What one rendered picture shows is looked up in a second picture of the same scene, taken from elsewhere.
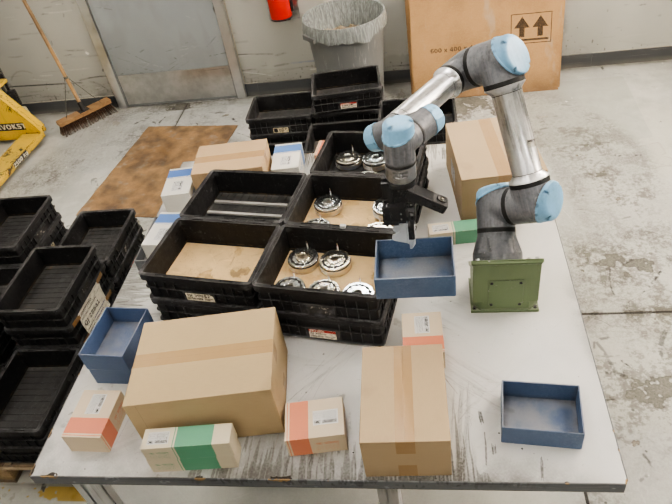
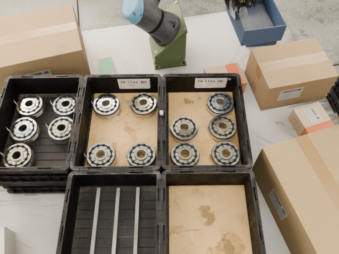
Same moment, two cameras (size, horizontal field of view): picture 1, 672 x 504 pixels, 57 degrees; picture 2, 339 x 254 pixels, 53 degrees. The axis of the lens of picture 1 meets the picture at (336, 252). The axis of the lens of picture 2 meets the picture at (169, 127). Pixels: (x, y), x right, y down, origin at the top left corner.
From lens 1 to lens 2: 1.92 m
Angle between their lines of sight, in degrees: 65
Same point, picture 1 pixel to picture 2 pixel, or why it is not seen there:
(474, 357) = (222, 60)
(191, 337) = (320, 205)
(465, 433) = not seen: hidden behind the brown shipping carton
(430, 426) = (312, 46)
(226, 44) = not seen: outside the picture
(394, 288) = (279, 22)
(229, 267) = (202, 229)
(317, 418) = (315, 118)
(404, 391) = (294, 61)
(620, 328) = not seen: hidden behind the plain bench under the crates
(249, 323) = (286, 161)
